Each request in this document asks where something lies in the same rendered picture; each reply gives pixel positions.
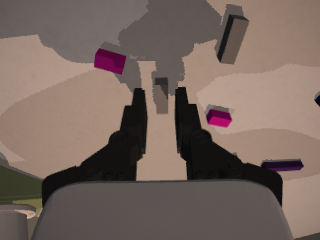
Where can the magenta rectangular block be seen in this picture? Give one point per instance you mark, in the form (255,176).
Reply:
(218,118)
(109,61)

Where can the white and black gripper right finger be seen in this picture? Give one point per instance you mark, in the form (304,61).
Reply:
(206,159)

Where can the purple rod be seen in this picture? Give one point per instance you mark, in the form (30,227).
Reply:
(283,165)

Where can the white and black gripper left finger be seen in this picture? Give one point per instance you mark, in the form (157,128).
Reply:
(112,162)

